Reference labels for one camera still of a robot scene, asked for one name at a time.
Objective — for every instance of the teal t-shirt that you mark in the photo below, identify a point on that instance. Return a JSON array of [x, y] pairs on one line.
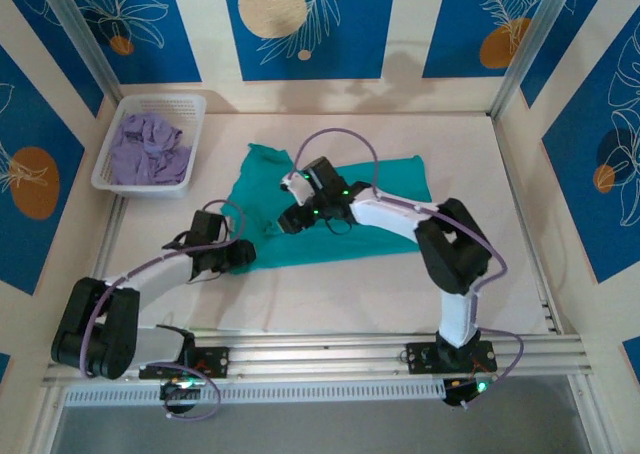
[[400, 179]]

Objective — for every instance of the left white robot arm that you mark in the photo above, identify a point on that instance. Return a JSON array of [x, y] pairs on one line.
[[155, 274]]

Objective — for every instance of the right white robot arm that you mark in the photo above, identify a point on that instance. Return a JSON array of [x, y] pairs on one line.
[[390, 214]]

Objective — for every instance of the lavender crumpled garment pile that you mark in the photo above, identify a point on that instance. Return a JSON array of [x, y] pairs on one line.
[[150, 149]]

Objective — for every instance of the white plastic lattice basket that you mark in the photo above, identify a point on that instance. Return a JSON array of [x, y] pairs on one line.
[[197, 124]]

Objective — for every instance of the left aluminium side rail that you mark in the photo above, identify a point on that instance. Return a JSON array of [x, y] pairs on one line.
[[114, 224]]

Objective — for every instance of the aluminium side rail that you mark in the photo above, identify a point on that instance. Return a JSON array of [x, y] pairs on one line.
[[552, 319], [114, 224]]

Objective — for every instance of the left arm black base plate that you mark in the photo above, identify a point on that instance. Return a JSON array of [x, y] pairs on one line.
[[215, 361]]

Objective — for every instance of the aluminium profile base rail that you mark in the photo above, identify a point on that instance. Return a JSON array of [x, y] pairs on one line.
[[320, 359]]

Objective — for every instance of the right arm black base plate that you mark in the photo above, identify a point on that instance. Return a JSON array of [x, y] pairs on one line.
[[422, 356]]

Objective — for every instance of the left aluminium frame post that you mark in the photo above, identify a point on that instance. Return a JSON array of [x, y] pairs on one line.
[[78, 29]]

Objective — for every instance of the aluminium frame post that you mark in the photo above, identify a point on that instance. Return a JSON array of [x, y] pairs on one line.
[[536, 44], [78, 29]]

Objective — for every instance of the right aluminium frame post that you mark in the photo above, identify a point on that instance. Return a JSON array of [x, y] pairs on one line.
[[536, 44]]

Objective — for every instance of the right aluminium side rail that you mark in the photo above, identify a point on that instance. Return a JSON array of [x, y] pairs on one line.
[[552, 319]]

